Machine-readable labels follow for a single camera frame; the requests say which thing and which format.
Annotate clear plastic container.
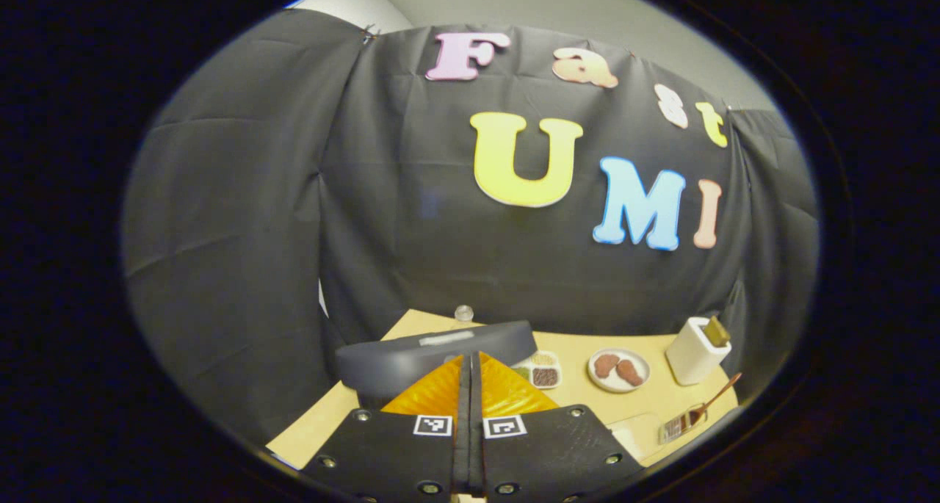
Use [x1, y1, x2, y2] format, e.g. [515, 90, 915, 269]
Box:
[606, 413, 665, 463]

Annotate white divided bean dish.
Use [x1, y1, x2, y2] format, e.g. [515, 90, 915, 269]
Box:
[512, 351, 563, 390]

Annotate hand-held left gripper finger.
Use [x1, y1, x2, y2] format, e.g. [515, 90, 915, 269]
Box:
[300, 352, 474, 503]
[470, 351, 647, 503]

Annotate black backdrop cloth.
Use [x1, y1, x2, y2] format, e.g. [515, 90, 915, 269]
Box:
[121, 7, 820, 445]

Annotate white toaster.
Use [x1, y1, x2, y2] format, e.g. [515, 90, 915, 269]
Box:
[665, 316, 733, 386]

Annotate metal wire chopstick holder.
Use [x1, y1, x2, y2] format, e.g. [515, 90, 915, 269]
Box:
[659, 404, 709, 445]

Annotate white round plate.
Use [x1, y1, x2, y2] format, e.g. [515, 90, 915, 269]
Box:
[587, 348, 651, 394]

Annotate dark grey rice cooker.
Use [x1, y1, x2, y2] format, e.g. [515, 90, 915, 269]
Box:
[336, 321, 538, 408]

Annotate brown wooden spoon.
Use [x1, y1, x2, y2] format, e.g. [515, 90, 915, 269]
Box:
[672, 373, 742, 434]

